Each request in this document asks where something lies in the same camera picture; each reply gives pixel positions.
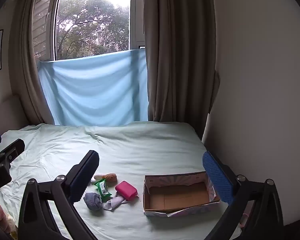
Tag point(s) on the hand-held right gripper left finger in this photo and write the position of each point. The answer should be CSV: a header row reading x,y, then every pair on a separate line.
x,y
78,186

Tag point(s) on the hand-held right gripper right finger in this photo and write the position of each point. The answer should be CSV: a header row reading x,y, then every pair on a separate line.
x,y
217,177

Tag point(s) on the grey-blue sock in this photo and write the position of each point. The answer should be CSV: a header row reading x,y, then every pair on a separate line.
x,y
92,201

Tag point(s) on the green packet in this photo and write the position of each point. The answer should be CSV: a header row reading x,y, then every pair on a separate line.
x,y
102,188

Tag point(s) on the beige plush toy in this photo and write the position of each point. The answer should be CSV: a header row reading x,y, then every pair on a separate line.
x,y
107,178

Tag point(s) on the light grey cloth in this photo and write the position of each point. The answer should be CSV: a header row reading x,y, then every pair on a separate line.
x,y
113,202

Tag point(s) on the cardboard box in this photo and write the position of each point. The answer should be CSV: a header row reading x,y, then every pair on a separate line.
x,y
175,198

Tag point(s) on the pink pouch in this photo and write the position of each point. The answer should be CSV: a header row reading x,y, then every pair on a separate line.
x,y
126,190

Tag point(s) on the beige headboard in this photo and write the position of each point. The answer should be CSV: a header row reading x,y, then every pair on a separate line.
x,y
5,110

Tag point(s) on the light green bed sheet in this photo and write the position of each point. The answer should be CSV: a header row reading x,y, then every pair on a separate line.
x,y
140,147

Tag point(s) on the beige curtain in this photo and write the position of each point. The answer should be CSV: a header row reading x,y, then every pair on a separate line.
x,y
177,55
25,67

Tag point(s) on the light blue hanging cloth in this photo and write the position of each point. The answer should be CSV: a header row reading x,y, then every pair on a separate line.
x,y
95,90

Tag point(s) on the window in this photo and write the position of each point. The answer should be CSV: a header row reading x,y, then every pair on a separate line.
x,y
92,20

